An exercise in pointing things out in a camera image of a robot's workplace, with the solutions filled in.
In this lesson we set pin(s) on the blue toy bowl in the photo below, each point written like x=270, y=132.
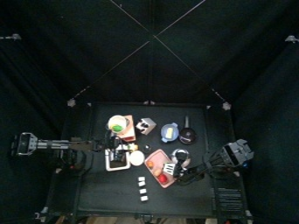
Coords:
x=164, y=134

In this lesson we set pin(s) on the black toy frying pan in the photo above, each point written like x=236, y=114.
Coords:
x=187, y=136

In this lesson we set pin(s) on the white round plate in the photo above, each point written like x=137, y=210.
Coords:
x=136, y=158

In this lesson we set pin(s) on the wooden toy box red drawer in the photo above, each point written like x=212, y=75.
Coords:
x=128, y=134

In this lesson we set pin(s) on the yellow toy food piece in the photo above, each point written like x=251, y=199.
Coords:
x=170, y=133

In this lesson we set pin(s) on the small dark round object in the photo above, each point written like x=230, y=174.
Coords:
x=147, y=148

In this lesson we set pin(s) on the small yellow toy item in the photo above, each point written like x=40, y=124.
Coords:
x=133, y=147

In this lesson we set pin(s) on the grey cube with holes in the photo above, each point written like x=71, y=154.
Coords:
x=146, y=126

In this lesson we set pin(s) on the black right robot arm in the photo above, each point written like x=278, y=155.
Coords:
x=234, y=154

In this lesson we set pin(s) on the red toy tomato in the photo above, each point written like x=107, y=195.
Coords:
x=162, y=178

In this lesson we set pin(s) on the white text label sticker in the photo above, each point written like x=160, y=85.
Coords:
x=230, y=201

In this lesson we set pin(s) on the pink cutting board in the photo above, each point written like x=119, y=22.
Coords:
x=159, y=157

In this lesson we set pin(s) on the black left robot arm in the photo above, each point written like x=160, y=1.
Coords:
x=57, y=144

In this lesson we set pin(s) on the white toy kettle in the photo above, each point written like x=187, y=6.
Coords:
x=188, y=158

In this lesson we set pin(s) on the small white cube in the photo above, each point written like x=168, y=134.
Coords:
x=143, y=191
x=142, y=184
x=144, y=198
x=142, y=178

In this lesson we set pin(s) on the metal frame corner bracket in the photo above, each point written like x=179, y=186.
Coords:
x=291, y=38
x=15, y=37
x=71, y=102
x=226, y=106
x=148, y=102

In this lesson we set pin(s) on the white rectangular tray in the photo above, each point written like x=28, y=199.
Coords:
x=116, y=167

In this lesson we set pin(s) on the small orange toy food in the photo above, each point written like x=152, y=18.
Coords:
x=158, y=172
x=150, y=164

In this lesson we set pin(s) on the white toy pot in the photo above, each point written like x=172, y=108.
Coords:
x=116, y=122

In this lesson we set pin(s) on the green toy vegetable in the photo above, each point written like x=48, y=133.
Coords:
x=116, y=127

